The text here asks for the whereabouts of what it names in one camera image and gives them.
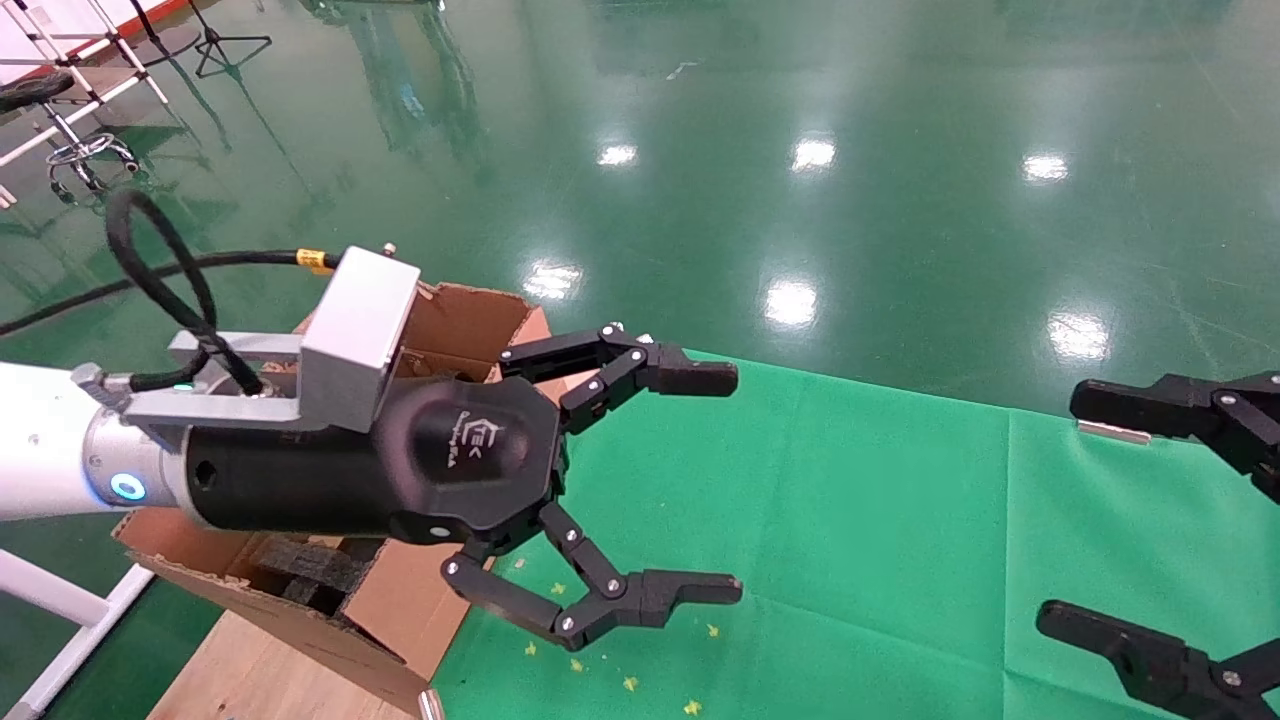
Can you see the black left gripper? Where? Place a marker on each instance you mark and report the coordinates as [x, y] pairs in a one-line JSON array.
[[450, 450]]

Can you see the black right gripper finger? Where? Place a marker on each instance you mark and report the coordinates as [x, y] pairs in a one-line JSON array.
[[1150, 665], [1200, 410]]

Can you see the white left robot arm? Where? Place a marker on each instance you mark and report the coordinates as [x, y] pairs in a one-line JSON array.
[[40, 440]]

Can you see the large open cardboard carton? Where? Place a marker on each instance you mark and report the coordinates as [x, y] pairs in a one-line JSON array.
[[390, 610]]

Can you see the green table cloth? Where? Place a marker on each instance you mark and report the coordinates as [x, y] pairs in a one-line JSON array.
[[900, 550]]

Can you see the black foam pad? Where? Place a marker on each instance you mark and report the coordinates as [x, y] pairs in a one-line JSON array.
[[310, 565]]

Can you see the black tripod stand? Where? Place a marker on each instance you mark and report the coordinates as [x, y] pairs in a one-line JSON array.
[[215, 45]]

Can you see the black stand pole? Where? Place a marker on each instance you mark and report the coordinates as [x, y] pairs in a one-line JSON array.
[[160, 45]]

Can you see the black round stool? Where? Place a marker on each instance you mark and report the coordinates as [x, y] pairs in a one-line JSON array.
[[35, 90]]

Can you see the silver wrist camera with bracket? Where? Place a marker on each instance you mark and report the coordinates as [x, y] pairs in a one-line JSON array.
[[360, 330]]

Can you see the white table leg frame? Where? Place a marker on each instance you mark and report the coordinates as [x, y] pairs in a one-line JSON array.
[[50, 590]]

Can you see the white tube frame table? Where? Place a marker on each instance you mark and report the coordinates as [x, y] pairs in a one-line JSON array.
[[118, 95]]

